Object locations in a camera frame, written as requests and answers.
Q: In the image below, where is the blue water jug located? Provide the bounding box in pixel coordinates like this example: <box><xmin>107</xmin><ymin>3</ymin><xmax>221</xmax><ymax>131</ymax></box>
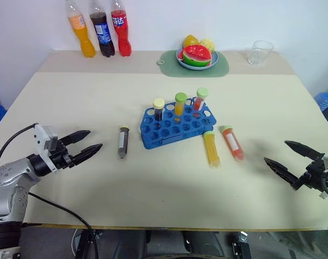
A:
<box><xmin>314</xmin><ymin>92</ymin><xmax>328</xmax><ymax>112</ymax></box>

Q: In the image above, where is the toy orange fruit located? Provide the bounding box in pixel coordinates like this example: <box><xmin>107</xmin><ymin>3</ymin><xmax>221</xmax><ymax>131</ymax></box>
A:
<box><xmin>183</xmin><ymin>34</ymin><xmax>200</xmax><ymax>48</ymax></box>

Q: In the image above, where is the cola soda bottle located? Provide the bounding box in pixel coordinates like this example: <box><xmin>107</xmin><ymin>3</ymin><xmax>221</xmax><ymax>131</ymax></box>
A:
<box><xmin>88</xmin><ymin>0</ymin><xmax>115</xmax><ymax>58</ymax></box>

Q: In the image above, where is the red liquid tube green cap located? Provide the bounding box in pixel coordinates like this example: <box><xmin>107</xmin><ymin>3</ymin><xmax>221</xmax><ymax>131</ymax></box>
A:
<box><xmin>193</xmin><ymin>87</ymin><xmax>209</xmax><ymax>112</ymax></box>

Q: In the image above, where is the green placemat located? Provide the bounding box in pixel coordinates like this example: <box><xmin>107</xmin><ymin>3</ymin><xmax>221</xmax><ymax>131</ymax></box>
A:
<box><xmin>156</xmin><ymin>50</ymin><xmax>230</xmax><ymax>78</ymax></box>

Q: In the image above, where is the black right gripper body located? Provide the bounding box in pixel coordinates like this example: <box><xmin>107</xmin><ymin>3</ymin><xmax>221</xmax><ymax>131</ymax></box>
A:
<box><xmin>292</xmin><ymin>157</ymin><xmax>328</xmax><ymax>193</ymax></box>

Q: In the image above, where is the orange liquid tube green cap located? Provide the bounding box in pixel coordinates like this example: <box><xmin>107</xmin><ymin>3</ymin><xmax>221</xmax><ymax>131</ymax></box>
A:
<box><xmin>174</xmin><ymin>92</ymin><xmax>187</xmax><ymax>117</ymax></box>

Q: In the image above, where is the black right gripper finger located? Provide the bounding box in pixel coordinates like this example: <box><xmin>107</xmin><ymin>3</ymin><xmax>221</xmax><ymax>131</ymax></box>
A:
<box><xmin>284</xmin><ymin>140</ymin><xmax>325</xmax><ymax>162</ymax></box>
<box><xmin>263</xmin><ymin>157</ymin><xmax>300</xmax><ymax>187</ymax></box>

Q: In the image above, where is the blue test tube rack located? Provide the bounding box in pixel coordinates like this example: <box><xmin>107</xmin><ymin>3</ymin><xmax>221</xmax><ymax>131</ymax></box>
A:
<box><xmin>139</xmin><ymin>98</ymin><xmax>216</xmax><ymax>151</ymax></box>

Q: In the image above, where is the toy yellow lemon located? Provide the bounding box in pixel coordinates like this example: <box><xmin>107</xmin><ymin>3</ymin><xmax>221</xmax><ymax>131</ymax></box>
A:
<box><xmin>199</xmin><ymin>38</ymin><xmax>217</xmax><ymax>53</ymax></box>

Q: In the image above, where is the dark liquid tube yellow cap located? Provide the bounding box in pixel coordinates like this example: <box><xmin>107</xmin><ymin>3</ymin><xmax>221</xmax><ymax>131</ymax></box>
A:
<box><xmin>152</xmin><ymin>98</ymin><xmax>166</xmax><ymax>130</ymax></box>

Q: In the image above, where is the black table frame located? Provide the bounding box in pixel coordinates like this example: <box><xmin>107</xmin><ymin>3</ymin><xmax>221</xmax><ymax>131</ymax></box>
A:
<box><xmin>71</xmin><ymin>229</ymin><xmax>297</xmax><ymax>259</ymax></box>

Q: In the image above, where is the light blue plate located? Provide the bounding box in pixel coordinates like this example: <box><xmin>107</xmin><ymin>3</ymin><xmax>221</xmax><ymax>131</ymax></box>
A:
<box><xmin>175</xmin><ymin>47</ymin><xmax>220</xmax><ymax>71</ymax></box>

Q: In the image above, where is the grey tube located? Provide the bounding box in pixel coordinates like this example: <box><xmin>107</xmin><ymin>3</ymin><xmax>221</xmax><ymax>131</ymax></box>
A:
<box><xmin>117</xmin><ymin>126</ymin><xmax>131</xmax><ymax>159</ymax></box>

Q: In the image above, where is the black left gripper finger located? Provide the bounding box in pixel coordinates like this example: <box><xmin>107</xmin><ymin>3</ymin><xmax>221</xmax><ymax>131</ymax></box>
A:
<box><xmin>61</xmin><ymin>129</ymin><xmax>92</xmax><ymax>145</ymax></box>
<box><xmin>71</xmin><ymin>143</ymin><xmax>104</xmax><ymax>166</ymax></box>

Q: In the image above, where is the clear glass cup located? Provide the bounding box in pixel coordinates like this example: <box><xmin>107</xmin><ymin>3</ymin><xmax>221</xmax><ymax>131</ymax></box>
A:
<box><xmin>247</xmin><ymin>40</ymin><xmax>275</xmax><ymax>66</ymax></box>

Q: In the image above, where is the red soda bottle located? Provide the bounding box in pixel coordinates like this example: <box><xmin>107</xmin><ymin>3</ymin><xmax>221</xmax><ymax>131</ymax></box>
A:
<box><xmin>111</xmin><ymin>0</ymin><xmax>133</xmax><ymax>57</ymax></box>

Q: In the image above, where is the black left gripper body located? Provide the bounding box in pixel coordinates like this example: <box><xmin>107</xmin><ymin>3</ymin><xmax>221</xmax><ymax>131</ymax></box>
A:
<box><xmin>49</xmin><ymin>137</ymin><xmax>76</xmax><ymax>170</ymax></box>

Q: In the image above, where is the orange soda bottle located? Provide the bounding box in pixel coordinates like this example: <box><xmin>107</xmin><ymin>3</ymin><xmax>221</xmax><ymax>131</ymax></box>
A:
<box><xmin>64</xmin><ymin>0</ymin><xmax>97</xmax><ymax>59</ymax></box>

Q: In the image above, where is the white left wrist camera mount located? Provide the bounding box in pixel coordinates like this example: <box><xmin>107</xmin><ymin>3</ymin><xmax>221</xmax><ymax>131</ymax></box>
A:
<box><xmin>33</xmin><ymin>124</ymin><xmax>59</xmax><ymax>173</ymax></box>

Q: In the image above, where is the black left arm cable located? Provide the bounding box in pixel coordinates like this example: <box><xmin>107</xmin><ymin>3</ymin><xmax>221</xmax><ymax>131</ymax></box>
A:
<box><xmin>0</xmin><ymin>124</ymin><xmax>100</xmax><ymax>259</ymax></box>

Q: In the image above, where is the toy watermelon slice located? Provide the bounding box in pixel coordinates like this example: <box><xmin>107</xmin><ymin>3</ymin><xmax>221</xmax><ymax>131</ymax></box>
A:
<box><xmin>179</xmin><ymin>44</ymin><xmax>213</xmax><ymax>68</ymax></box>

